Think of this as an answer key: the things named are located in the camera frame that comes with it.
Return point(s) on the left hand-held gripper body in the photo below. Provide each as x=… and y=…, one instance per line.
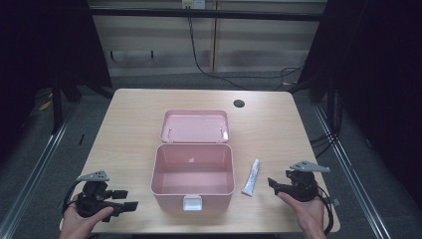
x=94, y=192

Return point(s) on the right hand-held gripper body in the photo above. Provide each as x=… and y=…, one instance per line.
x=303, y=186

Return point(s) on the white ointment tube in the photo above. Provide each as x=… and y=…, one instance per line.
x=251, y=181

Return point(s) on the pink plastic storage box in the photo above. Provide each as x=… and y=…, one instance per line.
x=192, y=169

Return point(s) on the person's right hand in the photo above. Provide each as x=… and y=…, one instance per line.
x=310, y=215

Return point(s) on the person's left hand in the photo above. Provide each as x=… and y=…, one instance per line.
x=74, y=224

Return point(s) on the dark round table grommet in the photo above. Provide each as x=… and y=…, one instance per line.
x=239, y=103

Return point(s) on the black metal stand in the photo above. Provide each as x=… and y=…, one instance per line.
x=56, y=106

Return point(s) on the yellow floor tape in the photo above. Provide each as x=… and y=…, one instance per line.
x=45, y=104

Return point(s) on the dark curtain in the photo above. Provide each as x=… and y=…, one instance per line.
x=40, y=49
x=378, y=83

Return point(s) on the black horizontal metal bar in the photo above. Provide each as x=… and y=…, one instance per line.
x=205, y=14

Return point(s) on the aluminium floor rail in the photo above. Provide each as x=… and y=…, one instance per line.
x=33, y=176
x=351, y=176

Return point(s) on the white wall power outlet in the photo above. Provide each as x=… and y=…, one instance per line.
x=193, y=3

